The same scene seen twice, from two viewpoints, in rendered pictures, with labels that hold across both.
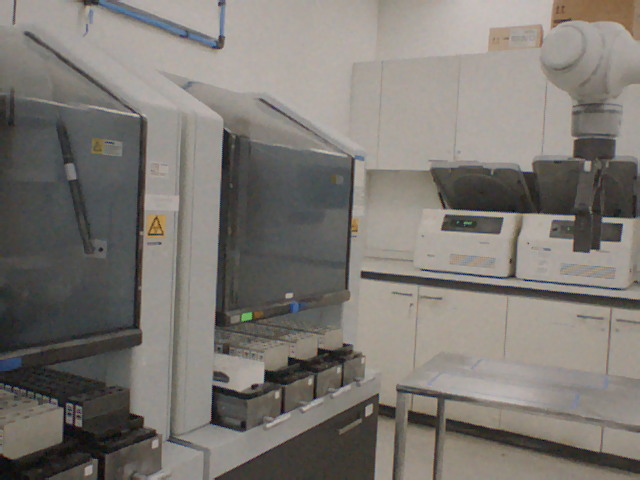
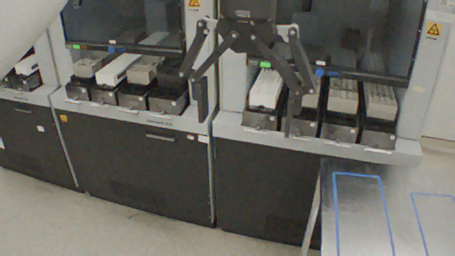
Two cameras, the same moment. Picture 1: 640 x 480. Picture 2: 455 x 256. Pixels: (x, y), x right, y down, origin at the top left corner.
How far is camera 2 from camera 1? 1.48 m
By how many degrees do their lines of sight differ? 76
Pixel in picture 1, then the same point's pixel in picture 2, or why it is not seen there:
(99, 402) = (164, 76)
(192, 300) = not seen: hidden behind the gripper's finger
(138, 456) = (164, 104)
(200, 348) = (233, 71)
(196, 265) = not seen: hidden behind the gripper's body
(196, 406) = (231, 100)
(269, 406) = (264, 122)
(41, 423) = (139, 75)
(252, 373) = (261, 99)
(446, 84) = not seen: outside the picture
